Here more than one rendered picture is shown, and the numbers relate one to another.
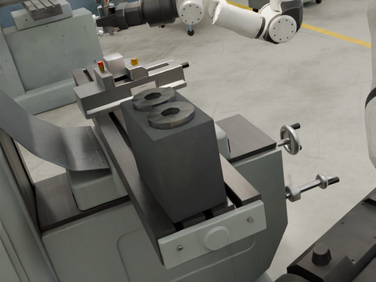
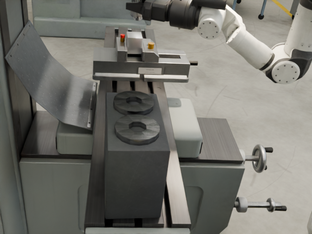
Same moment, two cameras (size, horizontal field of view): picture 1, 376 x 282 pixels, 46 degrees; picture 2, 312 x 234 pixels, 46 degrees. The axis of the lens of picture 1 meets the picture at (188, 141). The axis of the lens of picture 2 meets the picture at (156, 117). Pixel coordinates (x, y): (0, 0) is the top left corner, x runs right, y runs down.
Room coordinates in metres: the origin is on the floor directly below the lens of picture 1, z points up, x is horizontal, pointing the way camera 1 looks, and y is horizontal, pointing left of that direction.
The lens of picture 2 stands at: (0.17, -0.09, 1.56)
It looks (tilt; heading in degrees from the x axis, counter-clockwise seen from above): 33 degrees down; 8
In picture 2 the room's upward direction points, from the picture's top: 7 degrees clockwise
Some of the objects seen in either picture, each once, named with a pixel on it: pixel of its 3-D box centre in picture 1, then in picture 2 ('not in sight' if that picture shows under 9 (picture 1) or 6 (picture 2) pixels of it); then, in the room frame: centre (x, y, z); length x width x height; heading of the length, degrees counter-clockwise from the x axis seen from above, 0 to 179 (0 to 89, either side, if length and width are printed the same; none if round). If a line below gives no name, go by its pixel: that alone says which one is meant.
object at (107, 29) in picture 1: (108, 19); (138, 6); (1.28, 0.15, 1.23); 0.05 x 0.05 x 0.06
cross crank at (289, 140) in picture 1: (281, 142); (250, 158); (1.41, -0.33, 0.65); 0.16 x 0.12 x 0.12; 105
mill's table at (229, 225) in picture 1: (136, 122); (132, 97); (1.27, 0.15, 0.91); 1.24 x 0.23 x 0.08; 15
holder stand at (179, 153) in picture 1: (171, 147); (132, 150); (0.81, 0.04, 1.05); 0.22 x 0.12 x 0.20; 18
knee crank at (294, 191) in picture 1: (311, 185); (260, 204); (1.28, -0.40, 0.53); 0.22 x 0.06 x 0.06; 105
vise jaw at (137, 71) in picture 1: (133, 67); (148, 50); (1.41, 0.13, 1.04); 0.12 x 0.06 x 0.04; 18
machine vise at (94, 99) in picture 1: (128, 80); (140, 58); (1.40, 0.15, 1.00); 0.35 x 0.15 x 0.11; 108
